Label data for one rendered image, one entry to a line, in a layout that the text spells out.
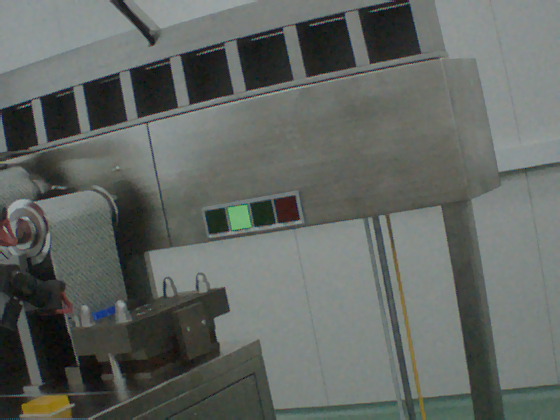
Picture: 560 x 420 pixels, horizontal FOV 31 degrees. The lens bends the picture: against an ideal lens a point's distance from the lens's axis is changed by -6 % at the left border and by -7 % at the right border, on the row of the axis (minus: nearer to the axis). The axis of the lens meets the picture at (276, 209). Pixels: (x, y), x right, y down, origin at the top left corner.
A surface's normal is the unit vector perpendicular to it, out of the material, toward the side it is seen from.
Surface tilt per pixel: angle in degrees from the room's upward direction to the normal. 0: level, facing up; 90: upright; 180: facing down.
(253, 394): 90
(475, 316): 90
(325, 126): 90
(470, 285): 90
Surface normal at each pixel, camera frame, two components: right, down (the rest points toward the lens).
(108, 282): 0.86, -0.15
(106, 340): -0.47, 0.14
